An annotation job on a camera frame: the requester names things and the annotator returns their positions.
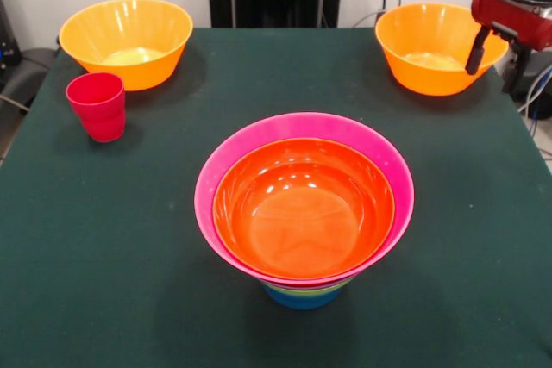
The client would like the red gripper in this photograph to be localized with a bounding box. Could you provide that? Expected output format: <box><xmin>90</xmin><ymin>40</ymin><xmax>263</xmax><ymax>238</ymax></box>
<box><xmin>465</xmin><ymin>0</ymin><xmax>552</xmax><ymax>94</ymax></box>

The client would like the pink large bowl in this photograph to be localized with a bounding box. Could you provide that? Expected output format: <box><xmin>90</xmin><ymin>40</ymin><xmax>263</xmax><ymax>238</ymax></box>
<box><xmin>193</xmin><ymin>112</ymin><xmax>416</xmax><ymax>286</ymax></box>

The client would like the dark green tablecloth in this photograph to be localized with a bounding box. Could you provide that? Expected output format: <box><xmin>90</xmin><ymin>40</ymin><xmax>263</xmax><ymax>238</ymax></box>
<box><xmin>0</xmin><ymin>27</ymin><xmax>552</xmax><ymax>368</ymax></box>

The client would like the grey office chair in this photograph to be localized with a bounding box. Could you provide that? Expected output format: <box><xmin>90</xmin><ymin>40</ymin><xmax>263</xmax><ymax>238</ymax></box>
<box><xmin>0</xmin><ymin>47</ymin><xmax>60</xmax><ymax>111</ymax></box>

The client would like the blue bowl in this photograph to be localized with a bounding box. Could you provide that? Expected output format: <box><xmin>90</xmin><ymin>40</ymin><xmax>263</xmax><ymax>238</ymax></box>
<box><xmin>261</xmin><ymin>284</ymin><xmax>344</xmax><ymax>311</ymax></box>

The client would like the grey cable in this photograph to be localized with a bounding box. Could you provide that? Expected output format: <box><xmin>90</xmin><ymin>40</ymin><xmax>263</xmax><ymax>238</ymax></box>
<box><xmin>518</xmin><ymin>65</ymin><xmax>552</xmax><ymax>114</ymax></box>

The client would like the black computer equipment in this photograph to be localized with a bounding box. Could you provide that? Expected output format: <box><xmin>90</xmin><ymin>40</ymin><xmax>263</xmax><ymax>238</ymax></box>
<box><xmin>0</xmin><ymin>0</ymin><xmax>22</xmax><ymax>70</ymax></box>

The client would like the yellow-orange large bowl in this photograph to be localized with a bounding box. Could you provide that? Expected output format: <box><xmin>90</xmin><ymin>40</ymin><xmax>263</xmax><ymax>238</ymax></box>
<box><xmin>58</xmin><ymin>0</ymin><xmax>194</xmax><ymax>92</ymax></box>
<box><xmin>374</xmin><ymin>1</ymin><xmax>510</xmax><ymax>97</ymax></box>

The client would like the purple bowl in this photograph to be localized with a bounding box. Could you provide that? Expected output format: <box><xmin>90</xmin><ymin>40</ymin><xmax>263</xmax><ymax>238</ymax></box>
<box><xmin>258</xmin><ymin>277</ymin><xmax>355</xmax><ymax>292</ymax></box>

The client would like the red cup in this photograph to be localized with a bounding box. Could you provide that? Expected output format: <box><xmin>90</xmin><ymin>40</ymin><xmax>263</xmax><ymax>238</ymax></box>
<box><xmin>65</xmin><ymin>72</ymin><xmax>127</xmax><ymax>144</ymax></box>

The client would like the orange shallow bowl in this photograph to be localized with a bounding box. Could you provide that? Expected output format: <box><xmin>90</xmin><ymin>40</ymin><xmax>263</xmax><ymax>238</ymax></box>
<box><xmin>212</xmin><ymin>138</ymin><xmax>396</xmax><ymax>280</ymax></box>

